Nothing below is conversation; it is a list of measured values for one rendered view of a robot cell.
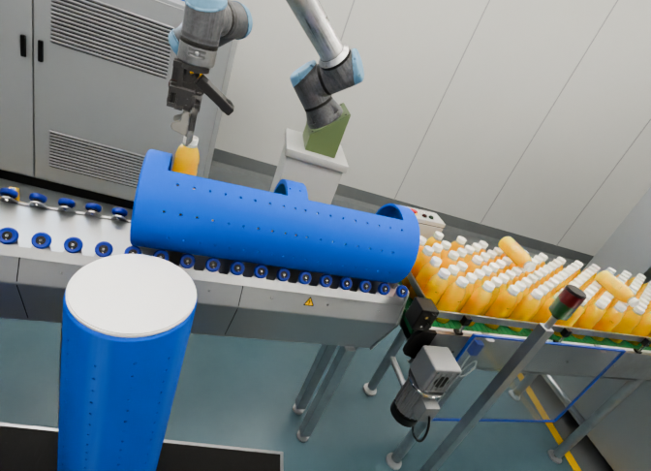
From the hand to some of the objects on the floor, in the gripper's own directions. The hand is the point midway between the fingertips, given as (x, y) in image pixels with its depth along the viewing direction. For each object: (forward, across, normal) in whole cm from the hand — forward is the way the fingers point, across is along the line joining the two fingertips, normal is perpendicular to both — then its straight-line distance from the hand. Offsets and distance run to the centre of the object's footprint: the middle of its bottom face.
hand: (190, 139), depth 111 cm
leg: (+130, -6, +73) cm, 150 cm away
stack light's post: (+130, +37, +118) cm, 180 cm away
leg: (+130, +8, +73) cm, 150 cm away
